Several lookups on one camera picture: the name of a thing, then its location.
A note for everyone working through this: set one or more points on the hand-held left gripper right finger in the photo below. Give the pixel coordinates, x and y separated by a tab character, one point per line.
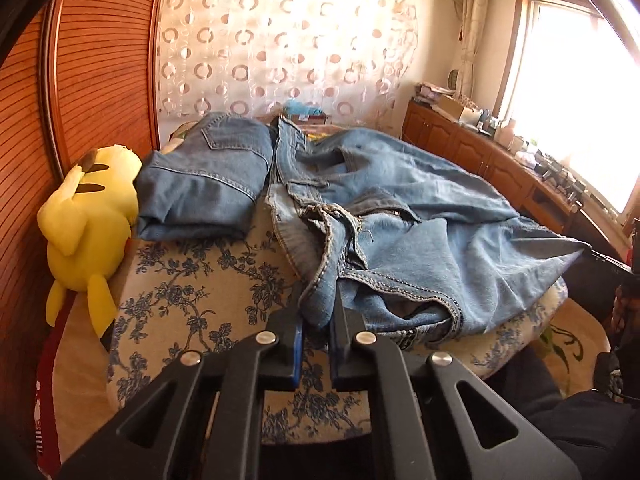
334	360

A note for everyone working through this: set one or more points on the light blue denim pants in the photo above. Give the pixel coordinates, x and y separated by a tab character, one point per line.
400	250

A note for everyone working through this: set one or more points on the red printed cloth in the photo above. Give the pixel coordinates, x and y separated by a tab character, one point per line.
47	385

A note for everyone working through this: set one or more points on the stack of papers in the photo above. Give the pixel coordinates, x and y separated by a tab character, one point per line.
430	92

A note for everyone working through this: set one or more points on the circle patterned sheer curtain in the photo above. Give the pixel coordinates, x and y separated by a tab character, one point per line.
275	35

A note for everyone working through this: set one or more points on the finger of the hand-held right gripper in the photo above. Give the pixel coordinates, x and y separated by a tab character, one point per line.
605	262

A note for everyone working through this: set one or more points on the flat cardboard box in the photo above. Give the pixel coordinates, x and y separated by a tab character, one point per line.
455	107

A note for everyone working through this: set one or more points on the folded medium blue denim pants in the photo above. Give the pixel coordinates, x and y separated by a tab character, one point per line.
200	185

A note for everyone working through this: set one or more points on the leaf patterned floor rug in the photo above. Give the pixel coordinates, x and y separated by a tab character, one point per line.
570	345

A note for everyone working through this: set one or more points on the beige window curtain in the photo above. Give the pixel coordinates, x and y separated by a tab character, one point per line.
472	35

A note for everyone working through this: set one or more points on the person's black clothing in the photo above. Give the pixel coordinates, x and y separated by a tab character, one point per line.
575	435

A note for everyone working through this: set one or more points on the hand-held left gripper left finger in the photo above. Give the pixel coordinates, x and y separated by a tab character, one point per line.
296	360

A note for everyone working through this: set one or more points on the blue floral white bedsheet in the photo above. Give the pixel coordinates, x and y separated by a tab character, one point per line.
200	285

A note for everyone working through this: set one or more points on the yellow plush toy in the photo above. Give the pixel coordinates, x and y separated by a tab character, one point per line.
85	225

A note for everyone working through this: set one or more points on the colourful floral blanket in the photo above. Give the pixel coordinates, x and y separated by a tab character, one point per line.
320	134

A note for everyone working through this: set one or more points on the long wooden cabinet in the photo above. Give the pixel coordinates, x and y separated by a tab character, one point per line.
465	145

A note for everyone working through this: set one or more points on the beige bed mattress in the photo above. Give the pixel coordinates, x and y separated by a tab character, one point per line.
85	385

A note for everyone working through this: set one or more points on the small cardboard box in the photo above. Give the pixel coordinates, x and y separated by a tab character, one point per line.
312	120

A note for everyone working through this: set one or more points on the bright window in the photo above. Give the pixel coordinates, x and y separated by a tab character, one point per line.
575	85

